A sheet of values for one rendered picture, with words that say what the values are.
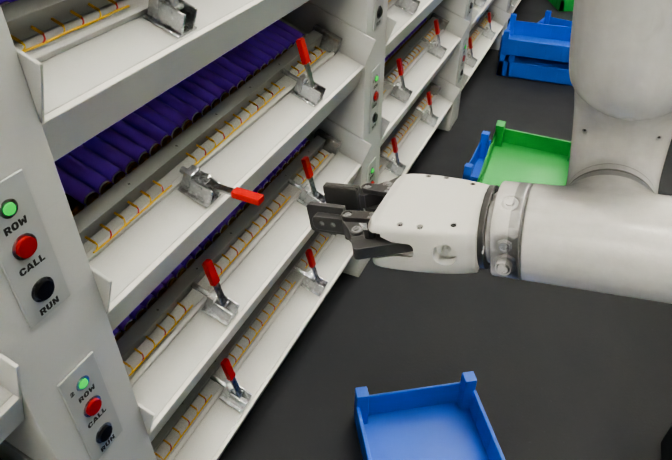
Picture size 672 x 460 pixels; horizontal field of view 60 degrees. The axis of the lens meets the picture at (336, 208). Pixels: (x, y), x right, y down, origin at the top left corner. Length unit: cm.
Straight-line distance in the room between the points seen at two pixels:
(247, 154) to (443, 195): 29
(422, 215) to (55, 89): 31
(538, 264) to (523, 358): 68
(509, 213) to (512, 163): 103
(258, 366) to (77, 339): 47
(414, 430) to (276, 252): 38
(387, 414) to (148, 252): 57
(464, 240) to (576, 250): 9
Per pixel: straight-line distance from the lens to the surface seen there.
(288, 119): 81
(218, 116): 74
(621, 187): 52
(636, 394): 119
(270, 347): 100
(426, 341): 116
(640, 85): 41
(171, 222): 64
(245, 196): 63
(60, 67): 51
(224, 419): 93
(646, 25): 39
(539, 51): 217
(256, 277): 84
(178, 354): 76
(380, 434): 103
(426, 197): 53
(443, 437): 104
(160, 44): 56
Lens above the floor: 87
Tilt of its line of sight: 37 degrees down
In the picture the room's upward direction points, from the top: straight up
